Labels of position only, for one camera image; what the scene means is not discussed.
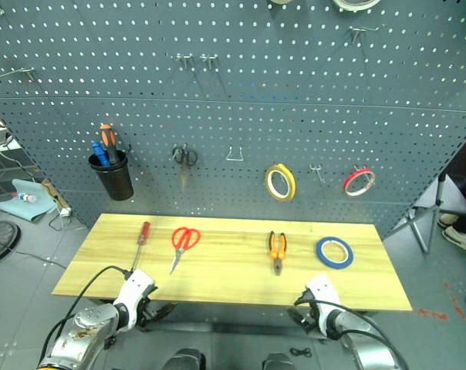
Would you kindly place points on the long metal peg hook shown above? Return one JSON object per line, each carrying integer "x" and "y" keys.
{"x": 17, "y": 72}
{"x": 362, "y": 30}

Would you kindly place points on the dark rounded shape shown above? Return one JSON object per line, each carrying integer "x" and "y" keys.
{"x": 186, "y": 360}
{"x": 281, "y": 362}

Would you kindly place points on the yellow tape roll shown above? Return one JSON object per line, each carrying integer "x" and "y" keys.
{"x": 291, "y": 181}

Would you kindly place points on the grey metal pegboard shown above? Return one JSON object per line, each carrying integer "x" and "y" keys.
{"x": 233, "y": 115}

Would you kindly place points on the red tape roll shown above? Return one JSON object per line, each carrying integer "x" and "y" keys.
{"x": 350, "y": 181}

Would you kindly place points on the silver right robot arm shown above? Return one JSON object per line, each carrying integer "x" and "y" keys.
{"x": 366, "y": 343}

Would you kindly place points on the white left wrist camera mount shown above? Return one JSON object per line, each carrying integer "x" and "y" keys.
{"x": 134, "y": 291}

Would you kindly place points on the beige tape roll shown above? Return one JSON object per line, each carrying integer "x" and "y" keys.
{"x": 280, "y": 1}

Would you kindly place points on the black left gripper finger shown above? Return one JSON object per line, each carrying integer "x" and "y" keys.
{"x": 148, "y": 323}
{"x": 165, "y": 309}

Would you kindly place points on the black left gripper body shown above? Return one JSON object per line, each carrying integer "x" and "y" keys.
{"x": 145, "y": 308}

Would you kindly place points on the white power strip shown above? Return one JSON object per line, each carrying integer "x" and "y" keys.
{"x": 64, "y": 212}

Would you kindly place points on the metal double peg hook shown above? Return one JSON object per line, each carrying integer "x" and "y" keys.
{"x": 208, "y": 59}
{"x": 183, "y": 59}

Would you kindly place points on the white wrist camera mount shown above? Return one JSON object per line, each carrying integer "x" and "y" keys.
{"x": 322, "y": 294}
{"x": 134, "y": 291}

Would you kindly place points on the dark table frame bar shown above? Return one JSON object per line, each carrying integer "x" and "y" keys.
{"x": 237, "y": 329}

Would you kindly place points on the white sneaker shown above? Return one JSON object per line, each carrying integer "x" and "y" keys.
{"x": 447, "y": 219}
{"x": 464, "y": 239}

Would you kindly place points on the blue tape roll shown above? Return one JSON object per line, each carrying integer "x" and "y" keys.
{"x": 321, "y": 254}

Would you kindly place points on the large white tape roll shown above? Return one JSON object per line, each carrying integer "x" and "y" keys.
{"x": 350, "y": 4}

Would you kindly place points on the clear plastic water bottle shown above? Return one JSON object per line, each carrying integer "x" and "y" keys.
{"x": 24, "y": 197}

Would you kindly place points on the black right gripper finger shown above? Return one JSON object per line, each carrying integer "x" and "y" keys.
{"x": 300, "y": 298}
{"x": 298, "y": 318}

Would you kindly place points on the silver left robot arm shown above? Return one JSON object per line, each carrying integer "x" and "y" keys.
{"x": 82, "y": 339}

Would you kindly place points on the black plastic cup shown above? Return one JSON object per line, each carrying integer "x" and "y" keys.
{"x": 115, "y": 181}

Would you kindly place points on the grey metal tripod stand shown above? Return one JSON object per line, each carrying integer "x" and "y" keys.
{"x": 420, "y": 223}

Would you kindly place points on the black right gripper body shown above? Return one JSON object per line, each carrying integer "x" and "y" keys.
{"x": 312, "y": 316}

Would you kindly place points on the small metal double hook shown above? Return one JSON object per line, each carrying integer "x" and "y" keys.
{"x": 317, "y": 171}

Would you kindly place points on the teal cloth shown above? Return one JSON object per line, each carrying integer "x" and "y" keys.
{"x": 24, "y": 210}

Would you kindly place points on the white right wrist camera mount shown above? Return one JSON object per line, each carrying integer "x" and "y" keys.
{"x": 322, "y": 294}

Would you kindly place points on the orange black pliers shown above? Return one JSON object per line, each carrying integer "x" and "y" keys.
{"x": 277, "y": 254}

